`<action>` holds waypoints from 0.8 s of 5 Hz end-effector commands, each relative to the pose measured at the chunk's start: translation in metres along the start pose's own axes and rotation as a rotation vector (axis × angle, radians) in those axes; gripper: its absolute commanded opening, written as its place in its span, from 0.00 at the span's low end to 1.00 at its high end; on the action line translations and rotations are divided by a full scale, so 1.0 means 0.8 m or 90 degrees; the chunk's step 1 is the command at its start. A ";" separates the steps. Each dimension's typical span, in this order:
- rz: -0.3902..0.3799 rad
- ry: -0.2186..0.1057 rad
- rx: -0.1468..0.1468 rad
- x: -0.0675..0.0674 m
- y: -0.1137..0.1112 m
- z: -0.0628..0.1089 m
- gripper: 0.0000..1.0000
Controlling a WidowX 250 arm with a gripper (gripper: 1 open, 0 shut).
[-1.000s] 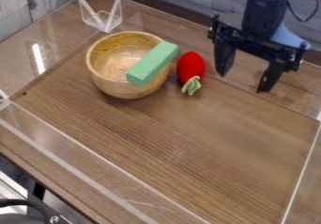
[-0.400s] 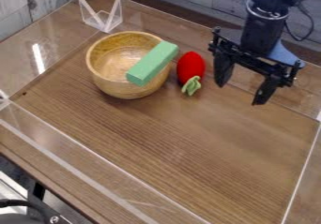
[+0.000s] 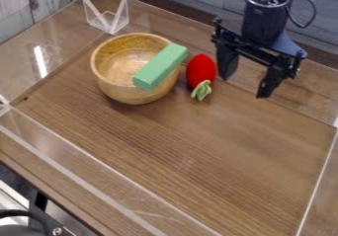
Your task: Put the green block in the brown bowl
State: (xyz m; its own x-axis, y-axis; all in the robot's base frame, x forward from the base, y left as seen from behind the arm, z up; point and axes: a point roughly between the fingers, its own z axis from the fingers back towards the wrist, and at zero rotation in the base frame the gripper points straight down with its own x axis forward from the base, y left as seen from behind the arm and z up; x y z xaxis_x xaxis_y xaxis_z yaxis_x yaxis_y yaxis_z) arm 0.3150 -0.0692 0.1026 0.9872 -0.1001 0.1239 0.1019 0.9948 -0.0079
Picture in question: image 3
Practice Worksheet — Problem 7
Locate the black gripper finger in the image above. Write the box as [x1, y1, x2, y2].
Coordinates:
[216, 43, 239, 80]
[256, 66, 284, 99]

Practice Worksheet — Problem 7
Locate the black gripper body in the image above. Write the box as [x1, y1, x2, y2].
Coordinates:
[211, 0, 309, 79]

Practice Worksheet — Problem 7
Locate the green rectangular block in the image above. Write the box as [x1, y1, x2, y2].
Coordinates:
[132, 43, 188, 91]

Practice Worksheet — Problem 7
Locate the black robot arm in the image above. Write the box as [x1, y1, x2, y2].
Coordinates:
[211, 0, 307, 98]

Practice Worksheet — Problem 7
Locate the brown wooden bowl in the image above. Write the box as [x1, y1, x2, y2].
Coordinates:
[89, 33, 179, 105]

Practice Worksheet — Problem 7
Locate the red toy strawberry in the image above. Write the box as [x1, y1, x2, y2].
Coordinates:
[186, 54, 216, 101]

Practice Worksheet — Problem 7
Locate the clear acrylic stand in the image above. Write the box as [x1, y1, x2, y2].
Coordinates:
[81, 0, 129, 35]

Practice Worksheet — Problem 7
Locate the black metal clamp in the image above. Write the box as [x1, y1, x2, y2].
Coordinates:
[28, 193, 76, 236]

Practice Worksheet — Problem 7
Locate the clear acrylic tray wall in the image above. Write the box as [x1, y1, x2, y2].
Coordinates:
[0, 96, 220, 236]

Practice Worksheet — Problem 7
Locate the black cable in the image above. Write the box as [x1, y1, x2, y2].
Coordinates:
[0, 207, 41, 228]

